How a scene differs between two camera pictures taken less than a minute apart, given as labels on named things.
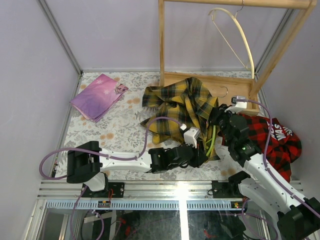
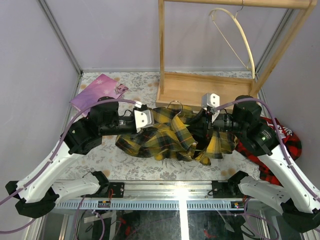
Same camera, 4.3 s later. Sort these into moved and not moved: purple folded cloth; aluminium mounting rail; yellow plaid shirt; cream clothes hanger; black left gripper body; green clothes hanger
Moved: yellow plaid shirt; green clothes hanger; black left gripper body
Not moved: cream clothes hanger; aluminium mounting rail; purple folded cloth
